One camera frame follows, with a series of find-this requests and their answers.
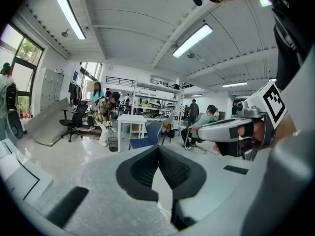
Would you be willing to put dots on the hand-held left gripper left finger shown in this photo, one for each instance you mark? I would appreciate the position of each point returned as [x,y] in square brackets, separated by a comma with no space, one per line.
[103,193]

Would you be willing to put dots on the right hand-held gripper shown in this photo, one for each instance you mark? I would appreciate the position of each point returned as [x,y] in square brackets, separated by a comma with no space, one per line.
[273,102]

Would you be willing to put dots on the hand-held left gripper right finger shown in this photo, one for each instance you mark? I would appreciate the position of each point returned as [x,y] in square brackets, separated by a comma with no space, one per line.
[216,188]

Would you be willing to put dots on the person's right forearm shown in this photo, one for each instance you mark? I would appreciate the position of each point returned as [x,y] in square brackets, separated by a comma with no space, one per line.
[285,129]

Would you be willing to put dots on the white table with black lines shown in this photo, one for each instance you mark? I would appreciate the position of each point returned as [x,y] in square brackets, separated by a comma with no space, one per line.
[14,166]

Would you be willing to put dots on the person's right hand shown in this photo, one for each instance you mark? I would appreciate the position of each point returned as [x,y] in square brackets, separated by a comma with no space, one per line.
[258,131]

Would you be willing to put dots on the orange chair with black legs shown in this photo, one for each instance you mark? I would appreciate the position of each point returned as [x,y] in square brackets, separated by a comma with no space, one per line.
[167,125]

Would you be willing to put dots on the black mesh wastebasket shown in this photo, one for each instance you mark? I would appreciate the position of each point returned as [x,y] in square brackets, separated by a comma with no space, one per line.
[113,144]

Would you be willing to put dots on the long ceiling light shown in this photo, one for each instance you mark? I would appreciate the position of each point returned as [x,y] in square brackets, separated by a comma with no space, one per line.
[71,17]
[233,84]
[192,40]

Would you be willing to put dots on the blue chair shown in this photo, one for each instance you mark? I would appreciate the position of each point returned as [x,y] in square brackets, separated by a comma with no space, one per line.
[150,134]

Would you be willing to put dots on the white storage rack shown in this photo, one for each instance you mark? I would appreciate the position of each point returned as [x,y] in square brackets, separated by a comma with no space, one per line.
[157,99]

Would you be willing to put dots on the black office chair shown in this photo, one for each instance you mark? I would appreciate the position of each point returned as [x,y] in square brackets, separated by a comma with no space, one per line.
[73,122]

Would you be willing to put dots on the white side table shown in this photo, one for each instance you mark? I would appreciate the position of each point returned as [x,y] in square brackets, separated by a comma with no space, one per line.
[130,119]

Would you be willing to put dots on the grey leaning panel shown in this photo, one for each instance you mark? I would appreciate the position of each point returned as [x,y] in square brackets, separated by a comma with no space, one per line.
[46,122]

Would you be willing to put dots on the person's black jacket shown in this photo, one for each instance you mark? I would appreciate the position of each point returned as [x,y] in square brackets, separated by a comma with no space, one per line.
[290,58]

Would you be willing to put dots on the clothes rack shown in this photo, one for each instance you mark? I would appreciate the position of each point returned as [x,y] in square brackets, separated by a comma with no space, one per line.
[75,92]

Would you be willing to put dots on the beige floor lamp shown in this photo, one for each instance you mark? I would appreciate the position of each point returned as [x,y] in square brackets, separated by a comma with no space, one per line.
[90,86]

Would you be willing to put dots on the grey lockers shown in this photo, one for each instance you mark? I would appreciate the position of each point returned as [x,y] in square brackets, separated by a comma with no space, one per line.
[50,87]

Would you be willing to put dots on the narrow black-framed window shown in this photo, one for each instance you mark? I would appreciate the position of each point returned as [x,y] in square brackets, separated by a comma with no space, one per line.
[89,70]

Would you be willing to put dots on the large black-framed window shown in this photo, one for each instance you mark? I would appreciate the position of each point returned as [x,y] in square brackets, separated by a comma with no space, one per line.
[22,58]

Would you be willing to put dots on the round ceiling fixture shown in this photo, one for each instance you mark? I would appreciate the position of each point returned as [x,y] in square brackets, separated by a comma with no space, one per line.
[64,33]

